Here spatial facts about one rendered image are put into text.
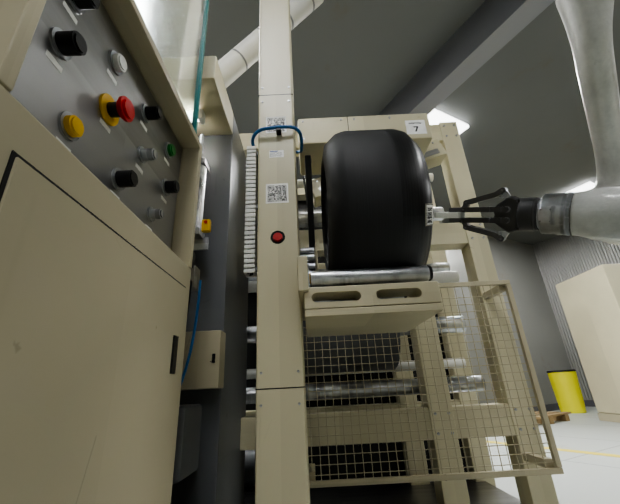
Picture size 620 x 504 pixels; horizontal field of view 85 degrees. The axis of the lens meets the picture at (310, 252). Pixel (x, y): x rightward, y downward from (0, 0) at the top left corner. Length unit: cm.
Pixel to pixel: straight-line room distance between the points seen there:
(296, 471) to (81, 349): 64
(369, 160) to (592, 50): 50
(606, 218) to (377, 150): 53
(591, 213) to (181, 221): 88
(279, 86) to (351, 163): 59
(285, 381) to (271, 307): 20
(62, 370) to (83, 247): 15
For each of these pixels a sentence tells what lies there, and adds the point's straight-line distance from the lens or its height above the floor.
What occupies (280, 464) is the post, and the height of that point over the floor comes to 45.
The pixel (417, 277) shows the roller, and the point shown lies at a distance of 98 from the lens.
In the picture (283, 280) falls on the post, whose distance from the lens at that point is 101.
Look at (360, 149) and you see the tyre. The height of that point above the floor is 123.
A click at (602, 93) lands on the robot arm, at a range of 97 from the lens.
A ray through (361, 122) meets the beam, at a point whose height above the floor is 174.
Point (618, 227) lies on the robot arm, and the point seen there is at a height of 86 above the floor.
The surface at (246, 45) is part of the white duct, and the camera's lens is 212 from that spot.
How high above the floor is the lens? 61
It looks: 22 degrees up
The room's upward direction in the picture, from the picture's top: 3 degrees counter-clockwise
